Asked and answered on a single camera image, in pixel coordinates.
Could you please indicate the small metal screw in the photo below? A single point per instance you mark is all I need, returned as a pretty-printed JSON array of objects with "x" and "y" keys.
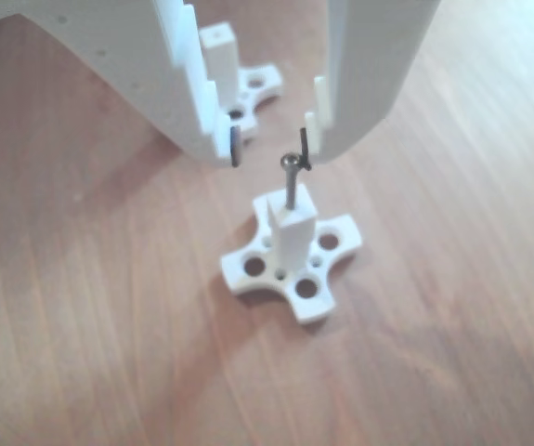
[{"x": 290, "y": 186}]

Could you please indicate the white cross-base post stand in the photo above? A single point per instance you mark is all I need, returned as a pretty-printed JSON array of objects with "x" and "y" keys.
[
  {"x": 222, "y": 60},
  {"x": 294, "y": 232}
]

